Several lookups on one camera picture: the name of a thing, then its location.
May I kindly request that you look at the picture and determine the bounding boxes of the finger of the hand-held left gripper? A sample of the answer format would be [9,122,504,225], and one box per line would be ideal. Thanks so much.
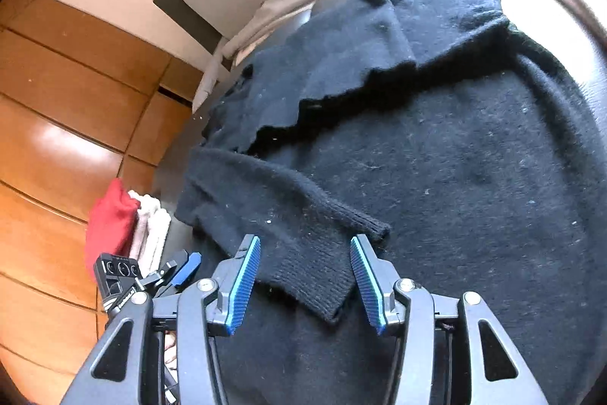
[154,249,188,287]
[171,252,203,293]

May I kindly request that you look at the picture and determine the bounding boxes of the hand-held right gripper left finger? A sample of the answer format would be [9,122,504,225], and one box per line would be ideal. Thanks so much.
[59,234,263,405]

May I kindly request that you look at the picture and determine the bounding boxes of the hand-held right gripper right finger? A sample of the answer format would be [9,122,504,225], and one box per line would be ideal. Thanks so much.
[349,234,551,405]

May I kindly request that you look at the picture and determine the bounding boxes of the black knit sweater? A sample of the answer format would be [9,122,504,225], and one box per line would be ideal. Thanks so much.
[173,0,607,405]

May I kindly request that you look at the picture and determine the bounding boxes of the white folded clothes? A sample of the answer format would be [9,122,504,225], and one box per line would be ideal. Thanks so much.
[127,191,171,273]

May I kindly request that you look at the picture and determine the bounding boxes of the person's left hand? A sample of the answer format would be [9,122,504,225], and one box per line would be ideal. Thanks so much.
[164,334,180,372]

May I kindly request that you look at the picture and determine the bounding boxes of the red folded cloth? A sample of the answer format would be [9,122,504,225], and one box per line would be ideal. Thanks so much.
[85,178,140,282]

